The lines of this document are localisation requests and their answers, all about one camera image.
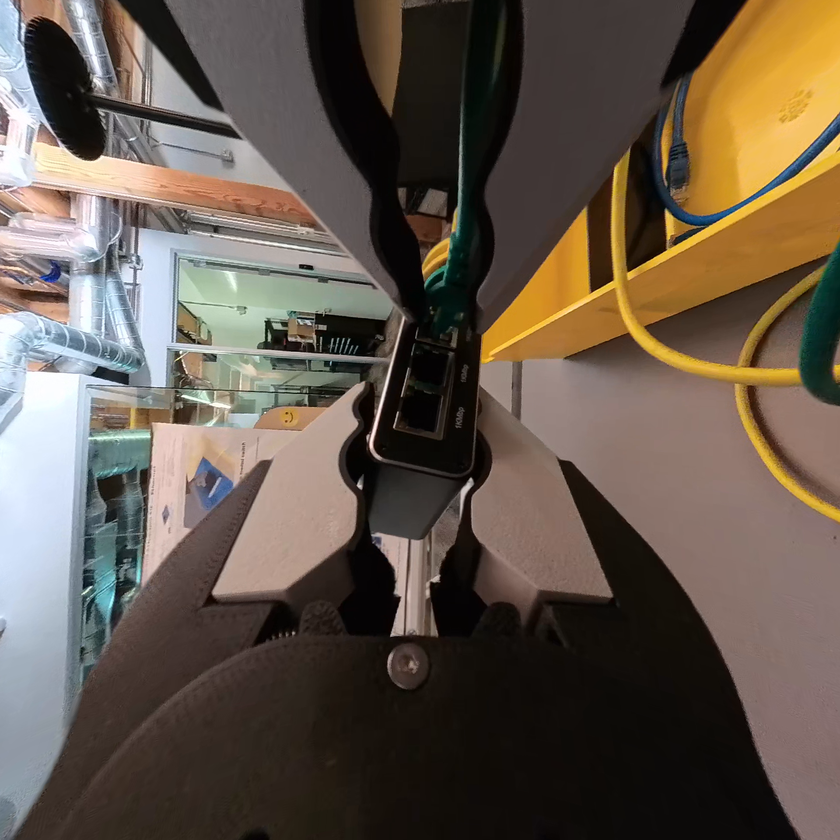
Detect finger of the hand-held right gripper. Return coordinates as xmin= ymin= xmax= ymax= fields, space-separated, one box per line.
xmin=163 ymin=0 xmax=429 ymax=324
xmin=469 ymin=0 xmax=698 ymax=334

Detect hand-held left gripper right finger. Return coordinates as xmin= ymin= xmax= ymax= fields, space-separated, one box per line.
xmin=430 ymin=387 xmax=616 ymax=636

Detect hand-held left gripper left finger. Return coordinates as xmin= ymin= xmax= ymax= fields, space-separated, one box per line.
xmin=210 ymin=382 xmax=401 ymax=636

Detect black ethernet splitter box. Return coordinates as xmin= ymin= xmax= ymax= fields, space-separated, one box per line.
xmin=365 ymin=320 xmax=484 ymax=541

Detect blue ethernet cable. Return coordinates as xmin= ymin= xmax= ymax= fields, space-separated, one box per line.
xmin=650 ymin=71 xmax=840 ymax=252

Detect green ethernet cable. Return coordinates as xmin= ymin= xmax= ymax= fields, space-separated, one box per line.
xmin=422 ymin=0 xmax=840 ymax=406

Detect yellow plastic bin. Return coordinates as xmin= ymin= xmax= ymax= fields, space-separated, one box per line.
xmin=482 ymin=0 xmax=840 ymax=364

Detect yellow ethernet cable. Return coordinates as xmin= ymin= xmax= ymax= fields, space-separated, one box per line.
xmin=420 ymin=147 xmax=840 ymax=524

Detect wooden instruction sign board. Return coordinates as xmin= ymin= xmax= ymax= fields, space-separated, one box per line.
xmin=140 ymin=407 xmax=317 ymax=586

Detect glass partition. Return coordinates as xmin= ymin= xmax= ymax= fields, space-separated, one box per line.
xmin=82 ymin=384 xmax=368 ymax=683

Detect black pole stand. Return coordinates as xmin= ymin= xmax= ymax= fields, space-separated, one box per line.
xmin=24 ymin=16 xmax=242 ymax=163

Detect silver ventilation pipes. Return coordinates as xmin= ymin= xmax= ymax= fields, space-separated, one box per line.
xmin=0 ymin=0 xmax=148 ymax=401

